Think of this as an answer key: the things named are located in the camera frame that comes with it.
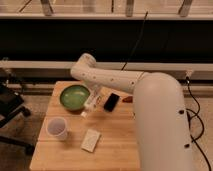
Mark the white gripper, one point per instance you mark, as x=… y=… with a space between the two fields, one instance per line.
x=94 y=90

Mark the white plastic bottle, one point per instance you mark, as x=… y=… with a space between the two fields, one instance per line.
x=91 y=103

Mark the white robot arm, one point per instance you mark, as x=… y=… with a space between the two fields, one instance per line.
x=162 y=129

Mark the green ceramic bowl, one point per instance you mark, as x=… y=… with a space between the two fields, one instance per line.
x=73 y=97

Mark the black smartphone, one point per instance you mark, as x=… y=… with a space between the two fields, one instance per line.
x=111 y=102

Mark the brown oblong object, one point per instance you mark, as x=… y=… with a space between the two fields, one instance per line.
x=128 y=99

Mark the clear plastic cup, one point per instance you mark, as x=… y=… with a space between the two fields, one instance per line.
x=57 y=128

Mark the black office chair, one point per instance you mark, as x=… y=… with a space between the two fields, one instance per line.
x=11 y=104

